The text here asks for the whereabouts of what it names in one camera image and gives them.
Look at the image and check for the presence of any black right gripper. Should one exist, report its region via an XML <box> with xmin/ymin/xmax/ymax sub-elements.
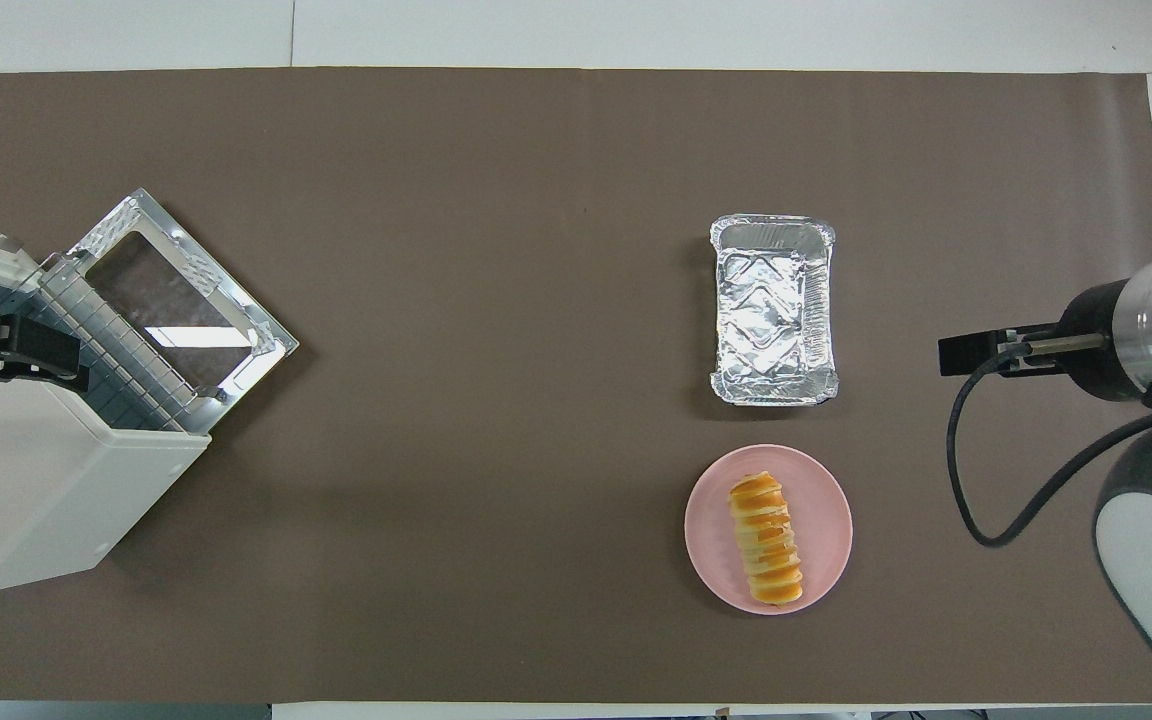
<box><xmin>939</xmin><ymin>280</ymin><xmax>1132</xmax><ymax>403</ymax></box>

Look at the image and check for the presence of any aluminium foil tray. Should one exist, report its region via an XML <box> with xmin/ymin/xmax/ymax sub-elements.
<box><xmin>708</xmin><ymin>213</ymin><xmax>840</xmax><ymax>407</ymax></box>

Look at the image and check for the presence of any golden bread loaf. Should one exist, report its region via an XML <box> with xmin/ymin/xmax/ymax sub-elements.
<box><xmin>729</xmin><ymin>471</ymin><xmax>805</xmax><ymax>608</ymax></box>

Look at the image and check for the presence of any white toaster oven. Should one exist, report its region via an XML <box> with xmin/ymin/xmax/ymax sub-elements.
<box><xmin>0</xmin><ymin>210</ymin><xmax>213</xmax><ymax>598</ymax></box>

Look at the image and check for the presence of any glass oven door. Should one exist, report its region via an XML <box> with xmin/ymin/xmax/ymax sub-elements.
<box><xmin>64</xmin><ymin>187</ymin><xmax>300</xmax><ymax>406</ymax></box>

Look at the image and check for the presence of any pink round plate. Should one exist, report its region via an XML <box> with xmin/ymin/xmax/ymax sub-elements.
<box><xmin>684</xmin><ymin>444</ymin><xmax>854</xmax><ymax>616</ymax></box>

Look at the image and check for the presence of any brown table mat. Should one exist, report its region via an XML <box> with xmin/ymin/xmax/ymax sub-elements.
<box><xmin>0</xmin><ymin>67</ymin><xmax>1152</xmax><ymax>706</ymax></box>

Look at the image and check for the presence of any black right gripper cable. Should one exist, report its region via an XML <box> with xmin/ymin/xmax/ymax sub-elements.
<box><xmin>946</xmin><ymin>333</ymin><xmax>1152</xmax><ymax>548</ymax></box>

